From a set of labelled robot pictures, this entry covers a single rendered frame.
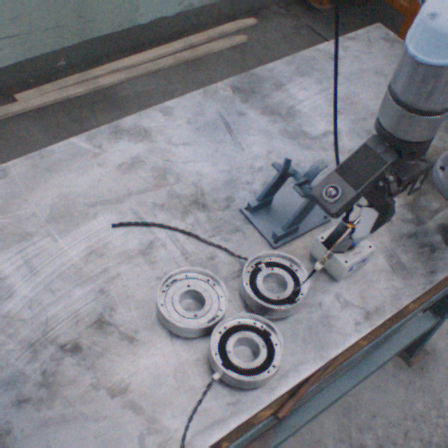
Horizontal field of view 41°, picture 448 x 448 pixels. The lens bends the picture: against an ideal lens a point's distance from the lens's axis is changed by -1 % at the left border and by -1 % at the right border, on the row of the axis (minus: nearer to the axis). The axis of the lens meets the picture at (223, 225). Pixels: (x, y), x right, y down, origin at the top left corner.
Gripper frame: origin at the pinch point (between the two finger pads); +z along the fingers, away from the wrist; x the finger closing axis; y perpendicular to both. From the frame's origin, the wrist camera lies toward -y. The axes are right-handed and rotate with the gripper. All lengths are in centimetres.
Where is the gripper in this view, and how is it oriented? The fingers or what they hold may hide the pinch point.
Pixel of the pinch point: (347, 231)
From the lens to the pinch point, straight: 88.8
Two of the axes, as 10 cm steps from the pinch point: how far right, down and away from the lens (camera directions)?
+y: 8.2, -3.8, 4.3
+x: -5.7, -6.8, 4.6
